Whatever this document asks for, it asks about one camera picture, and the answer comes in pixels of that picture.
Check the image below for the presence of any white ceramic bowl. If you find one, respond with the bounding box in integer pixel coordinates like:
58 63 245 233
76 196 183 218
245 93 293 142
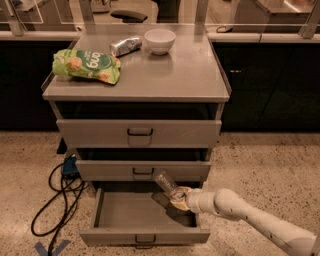
144 29 176 55

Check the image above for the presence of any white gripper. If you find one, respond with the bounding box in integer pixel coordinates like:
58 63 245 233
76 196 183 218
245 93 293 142
171 186 216 214

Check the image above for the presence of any grey top drawer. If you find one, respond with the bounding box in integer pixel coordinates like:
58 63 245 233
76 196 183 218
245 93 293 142
57 119 222 148

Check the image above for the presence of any silver soda can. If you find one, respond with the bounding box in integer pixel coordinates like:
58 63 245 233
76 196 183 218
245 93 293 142
109 36 142 57

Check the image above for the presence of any blue tape floor marker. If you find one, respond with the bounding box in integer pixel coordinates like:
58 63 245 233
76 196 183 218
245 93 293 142
33 238 72 256

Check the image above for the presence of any grey middle drawer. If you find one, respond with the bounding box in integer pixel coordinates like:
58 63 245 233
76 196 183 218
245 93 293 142
76 160 211 182

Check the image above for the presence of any grey metal drawer cabinet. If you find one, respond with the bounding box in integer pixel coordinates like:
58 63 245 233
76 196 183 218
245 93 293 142
40 23 232 208

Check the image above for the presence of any green chip bag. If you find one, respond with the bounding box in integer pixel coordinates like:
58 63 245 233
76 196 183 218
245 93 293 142
52 49 121 85

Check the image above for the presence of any blue power adapter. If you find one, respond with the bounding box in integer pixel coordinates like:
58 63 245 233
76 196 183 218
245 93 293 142
61 156 79 178

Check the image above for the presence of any black office chair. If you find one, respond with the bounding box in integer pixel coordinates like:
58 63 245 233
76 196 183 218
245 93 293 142
111 10 148 23

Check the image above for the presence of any grey drawer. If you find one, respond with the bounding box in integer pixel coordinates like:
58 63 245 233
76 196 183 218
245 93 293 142
57 119 222 148
80 182 210 248
76 160 211 182

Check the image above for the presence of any glass partition with rail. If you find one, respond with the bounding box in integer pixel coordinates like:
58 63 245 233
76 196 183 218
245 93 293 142
0 0 320 42

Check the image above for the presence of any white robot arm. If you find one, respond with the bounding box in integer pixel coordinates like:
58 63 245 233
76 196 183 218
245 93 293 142
169 187 320 256

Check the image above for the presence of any grey bottom drawer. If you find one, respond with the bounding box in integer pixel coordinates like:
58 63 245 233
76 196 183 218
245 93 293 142
80 182 210 248

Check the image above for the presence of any clear plastic water bottle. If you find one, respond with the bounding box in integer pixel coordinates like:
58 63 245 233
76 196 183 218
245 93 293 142
154 171 185 201

